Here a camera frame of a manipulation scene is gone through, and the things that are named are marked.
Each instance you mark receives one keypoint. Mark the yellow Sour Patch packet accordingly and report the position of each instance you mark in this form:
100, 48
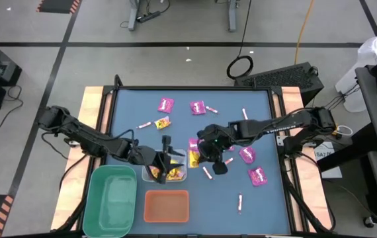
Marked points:
155, 172
193, 158
176, 174
174, 161
162, 122

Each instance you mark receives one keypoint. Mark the grey desk leg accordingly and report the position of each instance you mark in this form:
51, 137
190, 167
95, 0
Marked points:
132, 15
231, 15

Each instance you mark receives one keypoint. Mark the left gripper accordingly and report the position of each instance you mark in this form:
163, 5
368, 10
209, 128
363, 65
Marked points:
147, 157

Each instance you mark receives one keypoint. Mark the clear plastic bin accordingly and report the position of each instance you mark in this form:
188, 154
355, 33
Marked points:
145, 175

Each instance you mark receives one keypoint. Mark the Smarties candy roll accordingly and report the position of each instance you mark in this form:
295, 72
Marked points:
229, 161
207, 173
211, 109
244, 113
143, 125
239, 202

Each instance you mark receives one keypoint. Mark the black computer tower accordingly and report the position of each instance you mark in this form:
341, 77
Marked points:
281, 79

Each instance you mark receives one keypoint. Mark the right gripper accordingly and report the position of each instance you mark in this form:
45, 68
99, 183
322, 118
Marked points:
213, 145

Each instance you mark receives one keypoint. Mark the black power strip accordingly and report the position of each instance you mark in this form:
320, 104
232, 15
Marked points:
149, 16

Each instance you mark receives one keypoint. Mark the green plastic bin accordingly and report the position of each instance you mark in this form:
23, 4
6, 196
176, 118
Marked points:
109, 201

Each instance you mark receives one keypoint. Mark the white paper sheet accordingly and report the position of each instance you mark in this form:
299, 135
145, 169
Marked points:
327, 165

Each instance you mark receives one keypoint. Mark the orange plastic bin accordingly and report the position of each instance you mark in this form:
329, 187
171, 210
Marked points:
166, 206

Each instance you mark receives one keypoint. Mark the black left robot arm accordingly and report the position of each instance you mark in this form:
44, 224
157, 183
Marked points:
86, 135

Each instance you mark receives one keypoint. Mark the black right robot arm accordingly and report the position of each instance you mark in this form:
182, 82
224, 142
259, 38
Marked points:
274, 127

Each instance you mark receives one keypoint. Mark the black table frame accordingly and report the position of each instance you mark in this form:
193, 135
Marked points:
192, 88

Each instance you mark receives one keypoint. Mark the white plastic cover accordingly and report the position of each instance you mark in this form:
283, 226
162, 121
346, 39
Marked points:
367, 56

